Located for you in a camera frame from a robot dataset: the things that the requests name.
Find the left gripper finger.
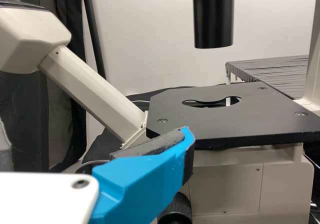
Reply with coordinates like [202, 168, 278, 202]
[91, 125, 196, 224]

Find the black platform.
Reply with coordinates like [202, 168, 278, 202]
[224, 54, 310, 101]

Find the cream microscope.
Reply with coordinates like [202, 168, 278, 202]
[0, 0, 320, 224]

